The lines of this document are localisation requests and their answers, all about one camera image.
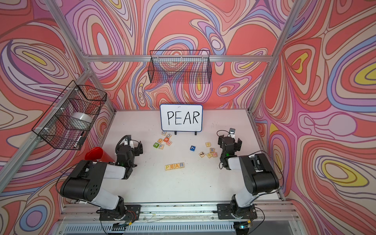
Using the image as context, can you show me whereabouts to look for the white board reading PEAR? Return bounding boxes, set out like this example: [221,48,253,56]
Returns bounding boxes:
[160,104,203,132]

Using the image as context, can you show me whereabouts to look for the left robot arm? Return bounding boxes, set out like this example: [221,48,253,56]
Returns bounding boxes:
[56,135,143,225]

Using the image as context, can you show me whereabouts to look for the red plastic cup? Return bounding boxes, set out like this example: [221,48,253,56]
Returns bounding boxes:
[84,147,114,163]

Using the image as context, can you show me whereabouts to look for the black wire basket left wall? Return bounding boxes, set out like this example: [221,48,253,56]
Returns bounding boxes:
[32,81,107,150]

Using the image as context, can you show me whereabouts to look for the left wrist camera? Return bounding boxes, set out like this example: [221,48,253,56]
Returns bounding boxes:
[122,135,132,146]

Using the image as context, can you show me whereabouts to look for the black wire basket wall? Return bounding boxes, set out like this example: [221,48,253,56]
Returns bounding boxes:
[147,49,212,84]
[32,81,107,150]

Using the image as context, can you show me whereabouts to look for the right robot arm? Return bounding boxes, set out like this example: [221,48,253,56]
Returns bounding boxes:
[216,135,280,221]

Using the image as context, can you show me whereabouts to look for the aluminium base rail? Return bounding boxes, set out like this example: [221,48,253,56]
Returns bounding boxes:
[52,200,307,235]

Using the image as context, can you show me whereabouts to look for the white tape roll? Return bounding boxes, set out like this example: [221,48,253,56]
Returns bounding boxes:
[69,112,93,130]

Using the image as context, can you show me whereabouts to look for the black wire basket back wall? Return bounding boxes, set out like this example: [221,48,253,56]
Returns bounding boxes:
[147,49,212,84]

